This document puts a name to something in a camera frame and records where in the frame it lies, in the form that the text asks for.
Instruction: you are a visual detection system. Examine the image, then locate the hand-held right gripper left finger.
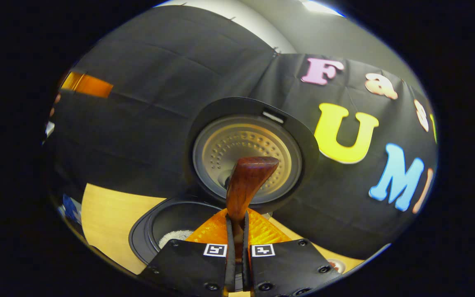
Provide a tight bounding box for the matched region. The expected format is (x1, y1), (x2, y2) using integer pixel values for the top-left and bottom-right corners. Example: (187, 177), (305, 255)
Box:
(139, 207), (236, 297)

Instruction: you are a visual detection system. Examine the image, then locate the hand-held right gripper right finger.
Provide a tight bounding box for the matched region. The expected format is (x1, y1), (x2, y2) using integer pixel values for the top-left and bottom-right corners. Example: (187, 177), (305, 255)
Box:
(242, 208), (342, 297)

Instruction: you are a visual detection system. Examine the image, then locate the brown wooden spoon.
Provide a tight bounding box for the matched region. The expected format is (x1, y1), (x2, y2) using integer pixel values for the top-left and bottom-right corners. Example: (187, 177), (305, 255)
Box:
(226, 156), (280, 264)

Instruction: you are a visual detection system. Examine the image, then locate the grey and silver rice cooker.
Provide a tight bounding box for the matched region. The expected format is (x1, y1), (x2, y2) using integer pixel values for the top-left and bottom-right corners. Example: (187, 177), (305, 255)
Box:
(128, 97), (320, 264)

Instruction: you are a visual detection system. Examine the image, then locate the white round plate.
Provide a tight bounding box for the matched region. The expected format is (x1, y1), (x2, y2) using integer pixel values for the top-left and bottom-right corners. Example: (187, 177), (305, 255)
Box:
(327, 259), (347, 274)

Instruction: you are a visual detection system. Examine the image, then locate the blue object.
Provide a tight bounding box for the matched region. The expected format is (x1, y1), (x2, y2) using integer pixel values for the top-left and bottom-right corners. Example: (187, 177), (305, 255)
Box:
(58, 194), (82, 231)

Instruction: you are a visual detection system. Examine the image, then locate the long ceiling light panel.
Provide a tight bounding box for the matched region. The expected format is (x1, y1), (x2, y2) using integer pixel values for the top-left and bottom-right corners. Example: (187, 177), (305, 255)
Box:
(301, 0), (345, 17)

